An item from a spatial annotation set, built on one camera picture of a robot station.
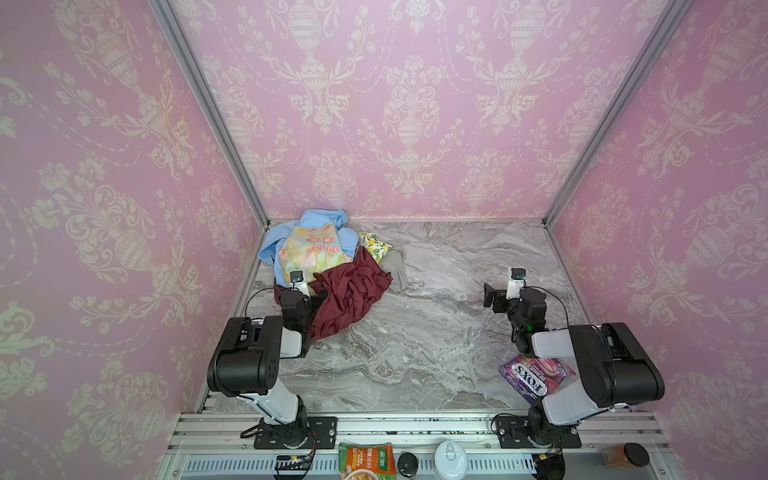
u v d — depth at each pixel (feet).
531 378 2.62
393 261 3.52
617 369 1.51
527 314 2.39
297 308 2.39
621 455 2.17
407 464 2.01
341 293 2.93
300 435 2.23
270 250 3.55
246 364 1.51
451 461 2.17
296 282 2.67
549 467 2.36
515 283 2.68
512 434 2.39
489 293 2.82
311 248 3.21
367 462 2.25
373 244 3.48
